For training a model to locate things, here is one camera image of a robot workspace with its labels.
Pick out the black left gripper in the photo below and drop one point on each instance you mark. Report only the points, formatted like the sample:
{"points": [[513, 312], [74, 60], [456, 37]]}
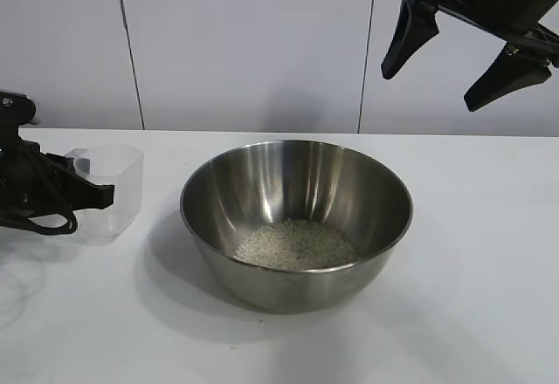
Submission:
{"points": [[22, 174]]}

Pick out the stainless steel mixing bowl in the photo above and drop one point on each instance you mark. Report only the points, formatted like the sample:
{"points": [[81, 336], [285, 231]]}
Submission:
{"points": [[305, 288]]}

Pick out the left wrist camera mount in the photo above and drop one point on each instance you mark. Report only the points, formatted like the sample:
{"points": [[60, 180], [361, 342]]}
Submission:
{"points": [[15, 107]]}

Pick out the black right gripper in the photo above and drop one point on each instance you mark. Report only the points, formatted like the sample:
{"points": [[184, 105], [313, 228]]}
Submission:
{"points": [[502, 0]]}

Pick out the clear plastic measuring cup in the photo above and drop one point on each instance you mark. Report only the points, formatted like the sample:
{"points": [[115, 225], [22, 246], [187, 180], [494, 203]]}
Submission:
{"points": [[126, 192]]}

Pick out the white uncooked rice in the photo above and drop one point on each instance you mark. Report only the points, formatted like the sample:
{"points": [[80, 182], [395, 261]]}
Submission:
{"points": [[297, 244]]}

